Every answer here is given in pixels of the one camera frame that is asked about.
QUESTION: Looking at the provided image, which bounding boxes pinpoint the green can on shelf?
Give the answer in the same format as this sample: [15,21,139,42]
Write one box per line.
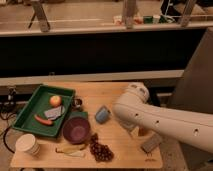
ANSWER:
[143,16,153,24]

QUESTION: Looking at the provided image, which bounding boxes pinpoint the purple bowl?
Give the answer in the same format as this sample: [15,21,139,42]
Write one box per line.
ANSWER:
[62,117,91,144]

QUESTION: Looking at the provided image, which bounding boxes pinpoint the grey cloth in tray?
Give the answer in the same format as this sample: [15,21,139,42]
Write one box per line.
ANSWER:
[44,105,65,120]

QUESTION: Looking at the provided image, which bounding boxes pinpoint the small dark metal cup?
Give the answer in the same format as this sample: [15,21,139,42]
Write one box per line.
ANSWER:
[72,98,83,110]

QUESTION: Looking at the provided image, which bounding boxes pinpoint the green sponge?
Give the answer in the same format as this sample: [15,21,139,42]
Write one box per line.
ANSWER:
[69,111,88,119]

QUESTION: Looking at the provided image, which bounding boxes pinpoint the orange carrot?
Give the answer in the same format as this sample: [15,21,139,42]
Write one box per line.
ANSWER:
[34,115,53,126]

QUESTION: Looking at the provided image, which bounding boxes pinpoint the green plastic tray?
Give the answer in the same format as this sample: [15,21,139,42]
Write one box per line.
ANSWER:
[13,85,75,137]

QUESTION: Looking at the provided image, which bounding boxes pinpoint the yellow banana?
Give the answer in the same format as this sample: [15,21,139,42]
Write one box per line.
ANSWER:
[55,144,86,157]

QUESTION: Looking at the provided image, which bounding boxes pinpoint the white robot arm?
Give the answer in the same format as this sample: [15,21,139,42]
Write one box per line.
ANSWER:
[113,82,213,153]

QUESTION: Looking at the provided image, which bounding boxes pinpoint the blue cup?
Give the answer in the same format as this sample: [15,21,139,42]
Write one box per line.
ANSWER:
[95,106,110,124]

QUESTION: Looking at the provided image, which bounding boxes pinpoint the red yellow apple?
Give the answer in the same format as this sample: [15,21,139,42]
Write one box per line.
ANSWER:
[49,95,62,107]

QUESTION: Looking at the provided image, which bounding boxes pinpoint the bunch of dark grapes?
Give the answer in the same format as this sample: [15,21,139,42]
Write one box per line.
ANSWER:
[89,133,114,162]

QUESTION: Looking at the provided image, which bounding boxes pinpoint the white cup on shelf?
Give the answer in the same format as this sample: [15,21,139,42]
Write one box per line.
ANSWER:
[153,15,161,24]

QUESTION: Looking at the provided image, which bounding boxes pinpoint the black cables at left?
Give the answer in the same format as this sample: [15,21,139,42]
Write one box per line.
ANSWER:
[0,87,22,154]

